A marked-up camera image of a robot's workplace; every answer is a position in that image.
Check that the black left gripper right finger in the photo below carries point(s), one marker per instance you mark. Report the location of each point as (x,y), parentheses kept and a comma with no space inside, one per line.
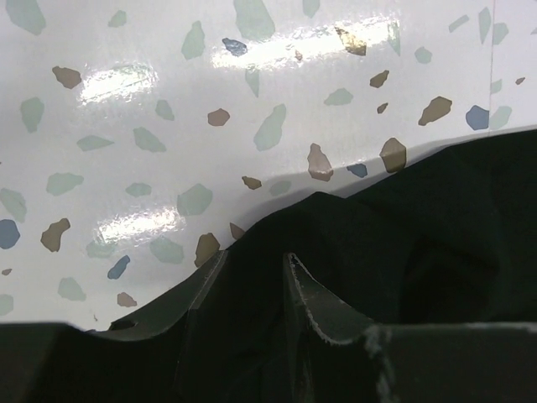
(336,354)

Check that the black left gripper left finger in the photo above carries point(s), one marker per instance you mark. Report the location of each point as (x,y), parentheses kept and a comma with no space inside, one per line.
(138,359)

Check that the black t shirt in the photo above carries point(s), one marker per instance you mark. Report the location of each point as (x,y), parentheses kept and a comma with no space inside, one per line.
(451,239)

